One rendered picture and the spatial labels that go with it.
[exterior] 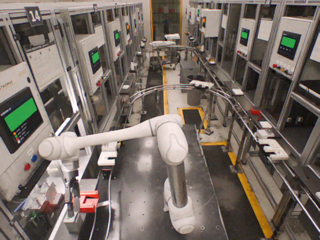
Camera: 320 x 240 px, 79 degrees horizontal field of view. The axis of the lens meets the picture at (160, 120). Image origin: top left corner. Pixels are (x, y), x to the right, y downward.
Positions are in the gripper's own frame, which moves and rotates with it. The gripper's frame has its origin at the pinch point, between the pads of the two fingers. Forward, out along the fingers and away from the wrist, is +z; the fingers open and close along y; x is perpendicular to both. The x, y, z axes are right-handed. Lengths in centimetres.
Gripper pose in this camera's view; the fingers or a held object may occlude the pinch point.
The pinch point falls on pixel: (74, 208)
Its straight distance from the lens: 123.3
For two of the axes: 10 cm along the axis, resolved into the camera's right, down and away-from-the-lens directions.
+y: 0.5, -1.5, -9.9
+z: 1.5, 9.8, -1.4
